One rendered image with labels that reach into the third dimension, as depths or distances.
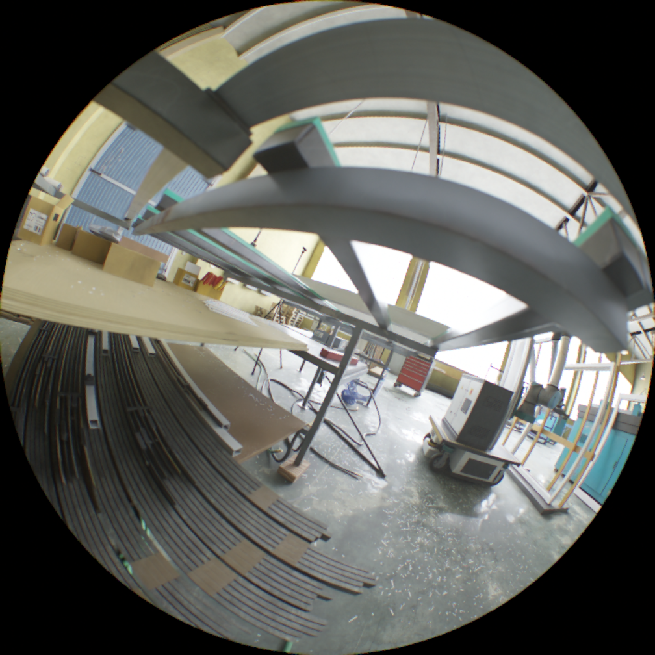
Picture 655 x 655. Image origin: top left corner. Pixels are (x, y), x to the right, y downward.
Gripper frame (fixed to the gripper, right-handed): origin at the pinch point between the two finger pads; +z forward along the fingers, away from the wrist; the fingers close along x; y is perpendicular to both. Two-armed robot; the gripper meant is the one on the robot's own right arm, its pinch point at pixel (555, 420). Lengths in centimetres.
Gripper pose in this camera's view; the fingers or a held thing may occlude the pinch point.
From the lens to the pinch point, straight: 247.0
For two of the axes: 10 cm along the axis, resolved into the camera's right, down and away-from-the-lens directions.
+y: -9.7, 0.3, 2.4
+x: -2.4, 0.2, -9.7
